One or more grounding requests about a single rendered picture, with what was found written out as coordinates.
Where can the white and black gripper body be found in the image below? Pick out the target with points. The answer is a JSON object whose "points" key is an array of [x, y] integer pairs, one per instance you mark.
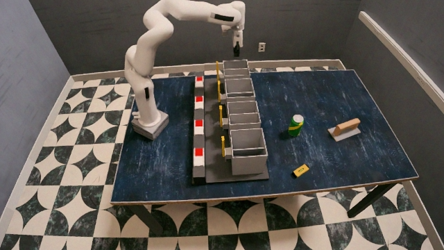
{"points": [[237, 36]]}

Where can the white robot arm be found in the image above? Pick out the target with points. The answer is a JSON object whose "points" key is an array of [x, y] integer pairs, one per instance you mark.
{"points": [[142, 61]]}

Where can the green drink can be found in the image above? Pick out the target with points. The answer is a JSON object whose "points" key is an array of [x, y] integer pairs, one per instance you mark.
{"points": [[296, 125]]}

